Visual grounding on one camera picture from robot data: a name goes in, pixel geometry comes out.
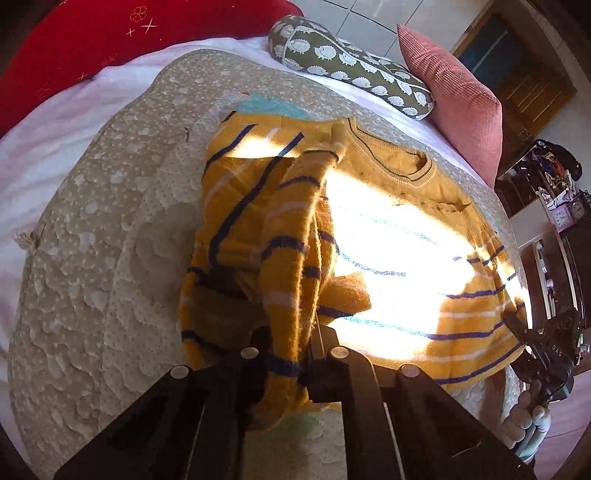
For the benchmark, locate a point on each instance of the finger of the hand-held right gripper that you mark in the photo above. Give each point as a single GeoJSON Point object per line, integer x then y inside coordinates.
{"type": "Point", "coordinates": [524, 369]}
{"type": "Point", "coordinates": [516, 325]}

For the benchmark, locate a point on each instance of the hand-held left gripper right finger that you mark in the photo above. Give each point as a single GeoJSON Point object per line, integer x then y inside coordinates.
{"type": "Point", "coordinates": [369, 406]}

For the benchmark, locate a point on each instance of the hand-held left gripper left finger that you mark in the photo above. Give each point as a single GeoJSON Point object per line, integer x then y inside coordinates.
{"type": "Point", "coordinates": [194, 415]}

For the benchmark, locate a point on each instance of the yellow striped knit sweater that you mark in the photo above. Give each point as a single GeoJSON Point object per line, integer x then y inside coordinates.
{"type": "Point", "coordinates": [406, 258]}

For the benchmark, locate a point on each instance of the person's right hand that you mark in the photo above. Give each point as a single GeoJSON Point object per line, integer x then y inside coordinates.
{"type": "Point", "coordinates": [526, 424]}

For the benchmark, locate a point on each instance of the pink table clock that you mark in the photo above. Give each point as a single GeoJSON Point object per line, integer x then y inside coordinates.
{"type": "Point", "coordinates": [560, 217]}

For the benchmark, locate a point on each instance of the dark table clock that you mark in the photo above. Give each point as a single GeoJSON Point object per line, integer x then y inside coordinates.
{"type": "Point", "coordinates": [577, 210]}

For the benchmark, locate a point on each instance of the beige dotted patchwork quilt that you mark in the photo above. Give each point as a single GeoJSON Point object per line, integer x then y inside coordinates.
{"type": "Point", "coordinates": [115, 258]}

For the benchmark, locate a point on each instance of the brown wooden door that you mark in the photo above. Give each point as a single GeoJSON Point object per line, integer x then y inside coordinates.
{"type": "Point", "coordinates": [512, 69]}

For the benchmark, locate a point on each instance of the white bed sheet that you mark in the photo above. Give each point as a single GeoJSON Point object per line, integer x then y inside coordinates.
{"type": "Point", "coordinates": [55, 147]}

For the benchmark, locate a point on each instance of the olive hedgehog print pillow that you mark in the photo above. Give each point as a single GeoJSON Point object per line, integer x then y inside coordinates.
{"type": "Point", "coordinates": [351, 64]}

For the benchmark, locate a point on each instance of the white glossy wardrobe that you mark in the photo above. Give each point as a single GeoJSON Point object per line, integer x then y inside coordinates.
{"type": "Point", "coordinates": [378, 23]}

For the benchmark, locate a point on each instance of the red patterned bolster pillow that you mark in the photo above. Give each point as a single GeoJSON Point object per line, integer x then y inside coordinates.
{"type": "Point", "coordinates": [92, 46]}

